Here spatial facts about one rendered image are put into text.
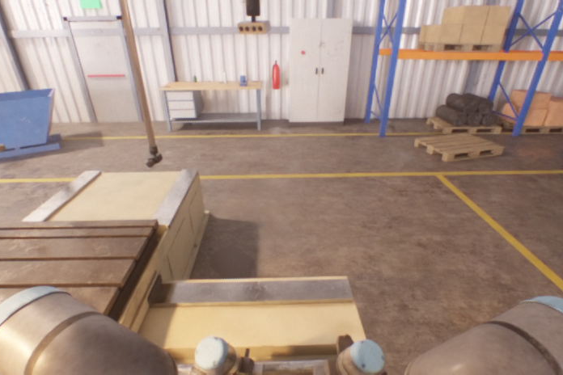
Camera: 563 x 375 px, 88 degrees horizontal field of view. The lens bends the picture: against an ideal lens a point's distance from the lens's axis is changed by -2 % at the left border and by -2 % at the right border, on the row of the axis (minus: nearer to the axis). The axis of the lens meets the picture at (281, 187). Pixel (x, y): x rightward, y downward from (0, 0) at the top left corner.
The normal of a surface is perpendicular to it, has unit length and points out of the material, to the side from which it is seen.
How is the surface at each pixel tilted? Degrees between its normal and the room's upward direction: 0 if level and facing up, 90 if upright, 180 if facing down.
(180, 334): 0
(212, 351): 19
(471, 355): 38
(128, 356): 45
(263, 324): 0
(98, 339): 30
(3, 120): 90
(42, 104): 90
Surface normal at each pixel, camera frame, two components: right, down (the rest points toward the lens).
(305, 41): 0.04, 0.47
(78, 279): 0.00, -0.88
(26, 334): -0.18, -0.62
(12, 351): -0.31, -0.32
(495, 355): -0.47, -0.75
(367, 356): 0.12, -0.69
